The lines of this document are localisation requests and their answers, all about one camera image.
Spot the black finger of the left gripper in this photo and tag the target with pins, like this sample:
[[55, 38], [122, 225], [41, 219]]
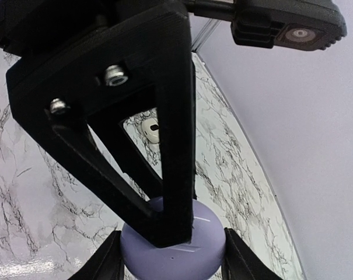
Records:
[[74, 100]]

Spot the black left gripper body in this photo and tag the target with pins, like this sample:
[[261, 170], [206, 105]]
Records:
[[95, 29]]

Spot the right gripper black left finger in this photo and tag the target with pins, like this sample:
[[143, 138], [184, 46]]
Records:
[[106, 263]]

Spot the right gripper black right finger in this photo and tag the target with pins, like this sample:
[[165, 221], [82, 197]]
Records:
[[240, 262]]

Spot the lavender round charging case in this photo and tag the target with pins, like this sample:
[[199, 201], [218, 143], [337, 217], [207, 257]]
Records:
[[198, 259]]

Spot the beige earbud charging case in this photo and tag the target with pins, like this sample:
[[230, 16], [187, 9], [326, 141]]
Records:
[[150, 129]]

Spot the left aluminium corner post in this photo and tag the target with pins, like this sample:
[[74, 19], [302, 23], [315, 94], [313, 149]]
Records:
[[204, 34]]

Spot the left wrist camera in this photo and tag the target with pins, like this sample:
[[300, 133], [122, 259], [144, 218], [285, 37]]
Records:
[[300, 25]]

